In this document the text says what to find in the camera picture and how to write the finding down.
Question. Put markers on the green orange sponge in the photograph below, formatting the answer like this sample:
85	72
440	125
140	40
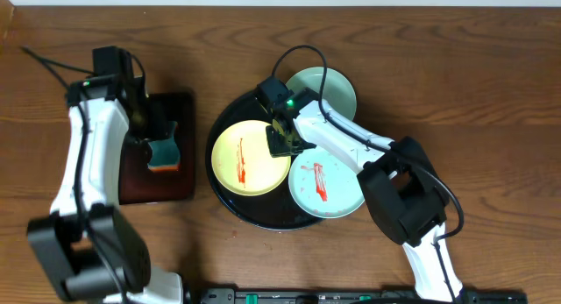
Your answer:
166	155

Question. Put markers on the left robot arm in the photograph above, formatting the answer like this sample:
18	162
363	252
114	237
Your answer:
86	247

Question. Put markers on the light blue plate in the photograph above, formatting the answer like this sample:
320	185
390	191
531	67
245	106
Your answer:
323	186
337	91

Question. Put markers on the yellow plate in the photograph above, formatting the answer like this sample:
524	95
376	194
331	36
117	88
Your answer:
242	163

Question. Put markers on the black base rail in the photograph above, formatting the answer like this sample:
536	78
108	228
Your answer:
232	296

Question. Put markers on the rectangular black sponge tray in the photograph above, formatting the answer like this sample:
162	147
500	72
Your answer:
137	184

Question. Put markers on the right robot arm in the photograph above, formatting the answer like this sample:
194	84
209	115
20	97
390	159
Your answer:
405	197

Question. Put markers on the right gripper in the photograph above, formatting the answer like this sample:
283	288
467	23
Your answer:
278	151

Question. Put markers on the round black tray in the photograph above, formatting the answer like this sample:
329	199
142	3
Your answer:
275	210

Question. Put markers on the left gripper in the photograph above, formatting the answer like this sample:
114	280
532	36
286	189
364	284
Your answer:
159	117

